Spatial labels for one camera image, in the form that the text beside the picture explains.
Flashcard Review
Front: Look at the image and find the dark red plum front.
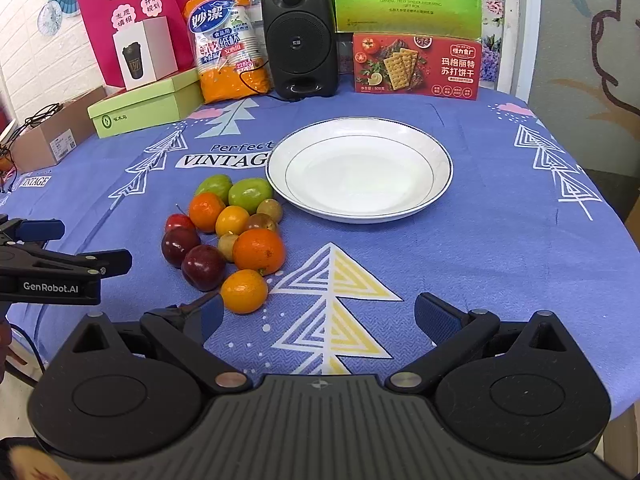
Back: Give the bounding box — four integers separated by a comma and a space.
181, 245, 227, 292

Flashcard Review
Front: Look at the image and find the dark red plum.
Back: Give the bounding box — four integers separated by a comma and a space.
181, 245, 227, 292
160, 228, 201, 269

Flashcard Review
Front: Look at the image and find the small front orange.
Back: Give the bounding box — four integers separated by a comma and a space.
220, 269, 269, 314

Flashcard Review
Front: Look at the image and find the red cherry tomato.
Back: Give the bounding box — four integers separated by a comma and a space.
164, 205, 196, 232

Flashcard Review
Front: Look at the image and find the tan longan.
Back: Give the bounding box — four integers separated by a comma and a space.
256, 198, 283, 223
217, 233, 239, 262

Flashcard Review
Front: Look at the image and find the large orange mandarin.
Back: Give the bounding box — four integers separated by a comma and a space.
232, 229, 286, 275

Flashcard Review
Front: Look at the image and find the small yellow orange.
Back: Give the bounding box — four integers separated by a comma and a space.
215, 206, 250, 237

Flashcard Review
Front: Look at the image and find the brown red plum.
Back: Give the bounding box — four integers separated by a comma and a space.
243, 212, 279, 233

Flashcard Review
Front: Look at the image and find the green fruit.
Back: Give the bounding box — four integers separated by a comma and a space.
228, 178, 273, 214
194, 174, 233, 204

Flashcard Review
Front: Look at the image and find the person left hand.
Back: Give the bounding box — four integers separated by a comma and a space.
0, 318, 12, 382

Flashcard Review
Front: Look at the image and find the brown cardboard box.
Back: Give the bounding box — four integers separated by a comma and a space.
11, 87, 106, 172

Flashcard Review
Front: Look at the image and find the light green shoe box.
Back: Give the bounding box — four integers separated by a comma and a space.
88, 68, 204, 139

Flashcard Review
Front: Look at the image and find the white ceramic plate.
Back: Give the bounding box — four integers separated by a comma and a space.
266, 117, 454, 224

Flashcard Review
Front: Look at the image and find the white cup box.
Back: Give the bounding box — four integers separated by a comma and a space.
113, 16, 178, 90

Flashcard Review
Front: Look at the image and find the orange paper cup pack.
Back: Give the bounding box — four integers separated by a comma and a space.
183, 0, 271, 103

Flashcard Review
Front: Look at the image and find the pink paper bag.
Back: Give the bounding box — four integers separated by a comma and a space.
77, 0, 194, 87

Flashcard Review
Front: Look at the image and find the red cracker box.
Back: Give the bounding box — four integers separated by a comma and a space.
352, 32, 482, 100

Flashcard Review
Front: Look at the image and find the black speaker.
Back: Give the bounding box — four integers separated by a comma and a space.
262, 0, 338, 100

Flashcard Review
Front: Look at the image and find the black speaker cable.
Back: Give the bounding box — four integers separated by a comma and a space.
237, 57, 302, 104

